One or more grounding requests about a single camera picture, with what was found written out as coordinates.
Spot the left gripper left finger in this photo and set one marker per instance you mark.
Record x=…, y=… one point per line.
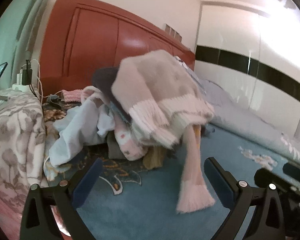
x=38, y=221

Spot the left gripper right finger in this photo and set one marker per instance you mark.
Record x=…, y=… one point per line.
x=267, y=221

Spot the grey floral pillow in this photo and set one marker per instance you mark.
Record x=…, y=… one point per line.
x=22, y=145

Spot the grey daisy quilt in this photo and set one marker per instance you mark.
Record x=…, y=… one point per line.
x=233, y=118

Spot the blue floral bed blanket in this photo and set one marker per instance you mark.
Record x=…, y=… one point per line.
x=131, y=202

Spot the light blue garment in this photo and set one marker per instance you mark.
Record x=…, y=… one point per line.
x=86, y=125

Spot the pink patterned garment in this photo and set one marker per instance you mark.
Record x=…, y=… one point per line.
x=131, y=149

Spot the white wardrobe with black stripe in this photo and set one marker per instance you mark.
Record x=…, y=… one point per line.
x=255, y=57

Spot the white power strip with chargers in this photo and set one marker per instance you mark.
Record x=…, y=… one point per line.
x=24, y=79

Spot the pink grey knit sweater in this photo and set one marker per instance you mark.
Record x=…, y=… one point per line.
x=166, y=107

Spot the dark navy garment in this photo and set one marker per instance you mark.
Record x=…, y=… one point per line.
x=103, y=79

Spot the red wooden headboard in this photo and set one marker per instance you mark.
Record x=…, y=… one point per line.
x=84, y=35

